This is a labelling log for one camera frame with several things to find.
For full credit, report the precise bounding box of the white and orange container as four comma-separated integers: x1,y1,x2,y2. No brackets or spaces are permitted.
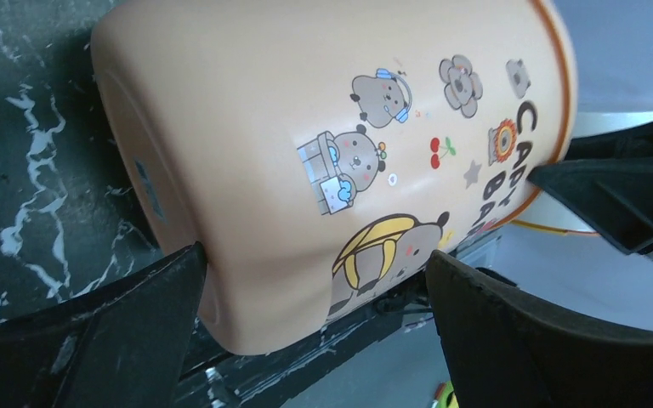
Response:
514,111,653,251

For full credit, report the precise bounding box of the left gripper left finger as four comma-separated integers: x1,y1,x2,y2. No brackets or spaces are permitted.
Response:
0,243,207,407

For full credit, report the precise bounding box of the orange bucket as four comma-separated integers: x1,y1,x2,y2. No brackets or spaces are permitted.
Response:
89,1,577,355

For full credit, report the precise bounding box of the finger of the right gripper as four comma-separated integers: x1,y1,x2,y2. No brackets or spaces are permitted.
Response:
528,122,653,260

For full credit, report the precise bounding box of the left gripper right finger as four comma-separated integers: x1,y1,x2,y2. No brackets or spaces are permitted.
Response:
425,251,653,407

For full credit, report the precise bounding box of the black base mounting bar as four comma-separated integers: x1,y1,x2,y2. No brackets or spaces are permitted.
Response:
173,272,428,407

